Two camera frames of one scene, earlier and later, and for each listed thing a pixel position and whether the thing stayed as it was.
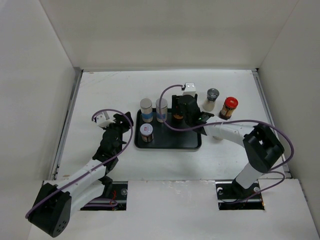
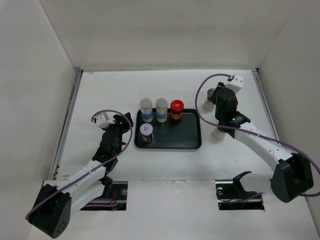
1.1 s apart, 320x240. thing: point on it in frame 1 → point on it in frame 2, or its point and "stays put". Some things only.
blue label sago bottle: [146, 105] stays put
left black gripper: [122, 120] stays put
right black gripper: [175, 103] → [220, 85]
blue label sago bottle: [163, 107] stays put
